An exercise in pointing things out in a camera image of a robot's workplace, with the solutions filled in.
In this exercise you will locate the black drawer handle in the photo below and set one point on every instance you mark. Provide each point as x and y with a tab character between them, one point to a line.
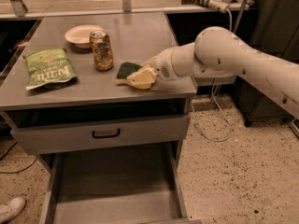
106	134

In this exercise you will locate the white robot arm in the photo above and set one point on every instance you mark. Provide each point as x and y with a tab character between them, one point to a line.
217	52

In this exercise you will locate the green chip bag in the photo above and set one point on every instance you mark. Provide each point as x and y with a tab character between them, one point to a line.
48	66

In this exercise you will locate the white shoe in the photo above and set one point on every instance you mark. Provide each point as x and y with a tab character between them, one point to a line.
11	209

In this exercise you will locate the grey open middle drawer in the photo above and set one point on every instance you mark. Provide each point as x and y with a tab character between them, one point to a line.
118	185

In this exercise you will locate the grey drawer cabinet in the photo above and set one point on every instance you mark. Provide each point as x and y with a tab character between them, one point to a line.
94	96

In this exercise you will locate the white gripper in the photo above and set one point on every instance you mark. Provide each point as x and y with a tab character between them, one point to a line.
161	65

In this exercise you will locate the grey top drawer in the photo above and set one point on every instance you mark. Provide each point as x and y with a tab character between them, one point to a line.
78	136

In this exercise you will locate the orange soda can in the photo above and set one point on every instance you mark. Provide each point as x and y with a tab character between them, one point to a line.
102	50

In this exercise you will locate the green sponge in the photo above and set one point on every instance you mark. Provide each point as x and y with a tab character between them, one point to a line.
126	69

